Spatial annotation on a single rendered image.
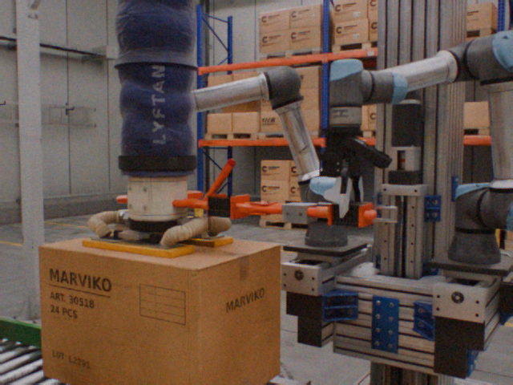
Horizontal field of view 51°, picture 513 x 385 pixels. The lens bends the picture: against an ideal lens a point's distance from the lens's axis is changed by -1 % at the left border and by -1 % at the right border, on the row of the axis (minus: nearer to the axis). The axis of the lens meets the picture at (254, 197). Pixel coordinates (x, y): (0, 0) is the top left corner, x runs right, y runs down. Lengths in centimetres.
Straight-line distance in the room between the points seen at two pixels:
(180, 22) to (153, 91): 20
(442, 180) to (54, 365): 135
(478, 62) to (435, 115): 37
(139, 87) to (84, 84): 1099
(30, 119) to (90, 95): 813
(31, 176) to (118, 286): 307
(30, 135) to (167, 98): 304
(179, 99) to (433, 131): 86
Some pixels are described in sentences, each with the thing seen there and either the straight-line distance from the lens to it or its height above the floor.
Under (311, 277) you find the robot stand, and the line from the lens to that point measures 174.
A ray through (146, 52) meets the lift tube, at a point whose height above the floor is 162.
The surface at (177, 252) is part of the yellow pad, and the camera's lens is 142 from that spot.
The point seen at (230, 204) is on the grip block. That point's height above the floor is 122.
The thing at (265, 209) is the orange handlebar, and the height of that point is 121.
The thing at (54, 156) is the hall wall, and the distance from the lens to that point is 1192.
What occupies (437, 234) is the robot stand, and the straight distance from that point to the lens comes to 191.
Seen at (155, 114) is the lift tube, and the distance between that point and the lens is 150.
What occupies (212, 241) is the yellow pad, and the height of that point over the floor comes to 110.
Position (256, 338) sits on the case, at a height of 84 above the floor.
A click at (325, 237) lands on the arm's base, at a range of 184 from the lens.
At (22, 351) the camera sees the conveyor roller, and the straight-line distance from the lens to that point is 248.
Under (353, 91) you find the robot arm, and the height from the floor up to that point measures 150.
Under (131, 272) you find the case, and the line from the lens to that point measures 143.
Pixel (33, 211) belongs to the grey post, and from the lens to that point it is 451.
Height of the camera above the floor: 136
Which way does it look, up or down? 5 degrees down
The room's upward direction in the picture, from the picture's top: straight up
